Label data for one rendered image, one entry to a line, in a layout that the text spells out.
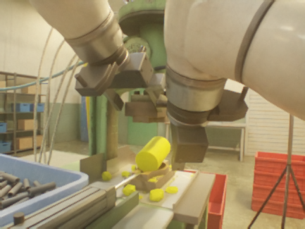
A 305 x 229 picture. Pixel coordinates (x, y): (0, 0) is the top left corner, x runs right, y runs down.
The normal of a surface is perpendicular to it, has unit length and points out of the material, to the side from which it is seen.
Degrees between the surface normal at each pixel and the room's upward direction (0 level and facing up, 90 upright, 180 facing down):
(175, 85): 116
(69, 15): 143
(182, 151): 130
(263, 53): 105
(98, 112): 90
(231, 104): 40
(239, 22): 98
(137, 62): 56
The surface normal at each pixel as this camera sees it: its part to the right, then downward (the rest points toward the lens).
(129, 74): -0.24, 0.84
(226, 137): -0.39, 0.02
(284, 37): -0.75, -0.03
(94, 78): -0.31, -0.54
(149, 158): -0.38, 0.30
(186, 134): 0.04, -0.74
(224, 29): -0.63, 0.29
